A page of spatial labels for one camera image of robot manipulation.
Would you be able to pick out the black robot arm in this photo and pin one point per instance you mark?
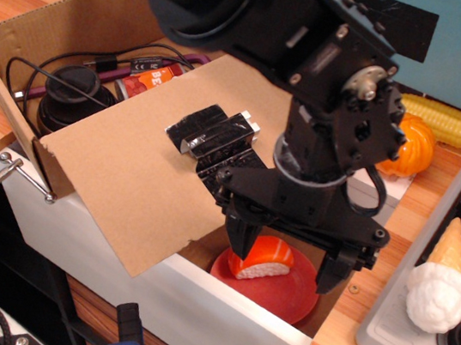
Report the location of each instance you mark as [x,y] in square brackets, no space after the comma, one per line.
[344,116]

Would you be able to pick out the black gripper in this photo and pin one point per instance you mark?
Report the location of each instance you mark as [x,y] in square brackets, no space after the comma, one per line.
[320,214]

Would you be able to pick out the salmon sushi toy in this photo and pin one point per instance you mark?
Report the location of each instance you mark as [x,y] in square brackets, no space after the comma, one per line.
[269,256]

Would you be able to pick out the purple tool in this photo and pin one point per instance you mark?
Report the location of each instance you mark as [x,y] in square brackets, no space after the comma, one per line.
[142,64]

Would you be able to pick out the yellow toy corn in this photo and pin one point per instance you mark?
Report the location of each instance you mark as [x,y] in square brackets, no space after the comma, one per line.
[444,120]

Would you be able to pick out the toy ice cream cone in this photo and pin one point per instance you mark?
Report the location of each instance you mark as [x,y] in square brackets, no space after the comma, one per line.
[434,287]

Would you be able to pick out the brown cardboard box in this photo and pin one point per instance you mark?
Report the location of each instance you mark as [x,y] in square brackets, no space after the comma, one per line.
[143,194]

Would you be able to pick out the blue black clamp handle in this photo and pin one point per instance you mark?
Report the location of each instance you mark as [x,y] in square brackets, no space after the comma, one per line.
[130,329]

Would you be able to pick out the teal box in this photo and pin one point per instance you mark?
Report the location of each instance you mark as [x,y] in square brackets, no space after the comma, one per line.
[426,35]

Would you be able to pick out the black taped metal handle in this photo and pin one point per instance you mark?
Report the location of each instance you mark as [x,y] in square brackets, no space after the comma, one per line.
[216,141]

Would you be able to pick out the black round jar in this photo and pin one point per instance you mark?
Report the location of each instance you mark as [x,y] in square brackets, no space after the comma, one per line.
[73,94]

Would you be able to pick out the red plate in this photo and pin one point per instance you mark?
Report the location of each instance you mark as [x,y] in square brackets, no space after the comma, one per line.
[290,297]

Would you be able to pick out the white sink basin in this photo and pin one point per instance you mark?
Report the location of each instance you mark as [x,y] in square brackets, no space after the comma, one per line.
[181,302]

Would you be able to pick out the red can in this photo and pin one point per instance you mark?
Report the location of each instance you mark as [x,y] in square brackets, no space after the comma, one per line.
[136,84]

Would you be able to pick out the orange toy pumpkin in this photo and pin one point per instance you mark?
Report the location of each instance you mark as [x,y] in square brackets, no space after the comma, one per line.
[417,154]

